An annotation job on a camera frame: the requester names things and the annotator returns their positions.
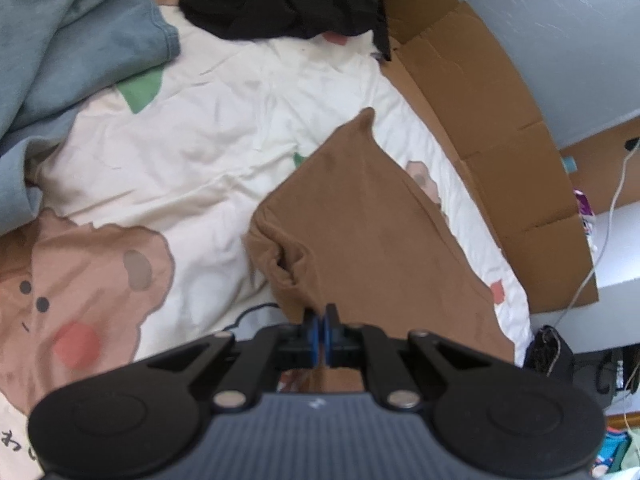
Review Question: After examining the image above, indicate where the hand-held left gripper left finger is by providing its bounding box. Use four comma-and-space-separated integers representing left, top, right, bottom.
142, 305, 318, 409

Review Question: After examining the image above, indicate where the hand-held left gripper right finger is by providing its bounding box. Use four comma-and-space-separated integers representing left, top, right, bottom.
324, 302, 506, 411

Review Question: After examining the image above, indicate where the brown t-shirt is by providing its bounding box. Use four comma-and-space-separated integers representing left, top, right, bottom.
244, 106, 516, 396

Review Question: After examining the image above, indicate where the black waffle cloth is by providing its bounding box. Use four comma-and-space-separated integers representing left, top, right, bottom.
524, 325, 577, 387

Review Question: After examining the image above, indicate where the bear print bedsheet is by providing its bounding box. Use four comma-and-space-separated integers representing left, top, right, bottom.
0, 0, 533, 480

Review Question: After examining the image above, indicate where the brown cardboard sheet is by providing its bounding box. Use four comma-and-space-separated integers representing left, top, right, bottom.
380, 0, 601, 316

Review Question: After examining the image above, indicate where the dark grey equipment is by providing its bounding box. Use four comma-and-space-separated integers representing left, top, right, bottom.
575, 345, 628, 411

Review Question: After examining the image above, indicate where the purple packet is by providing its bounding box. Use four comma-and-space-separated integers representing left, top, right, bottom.
574, 189, 597, 229

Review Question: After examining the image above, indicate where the teal garment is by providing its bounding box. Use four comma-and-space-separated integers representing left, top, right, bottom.
590, 427, 640, 480

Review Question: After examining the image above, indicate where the black crumpled garment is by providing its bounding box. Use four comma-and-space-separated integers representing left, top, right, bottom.
177, 0, 393, 62

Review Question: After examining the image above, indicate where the light blue garment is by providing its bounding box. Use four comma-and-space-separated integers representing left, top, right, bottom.
0, 0, 182, 223

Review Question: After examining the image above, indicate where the grey plastic-wrapped furniture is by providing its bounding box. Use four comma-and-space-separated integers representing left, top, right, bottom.
450, 0, 640, 150

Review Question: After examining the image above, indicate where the white cable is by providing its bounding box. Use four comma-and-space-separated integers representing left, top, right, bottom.
550, 135, 640, 331

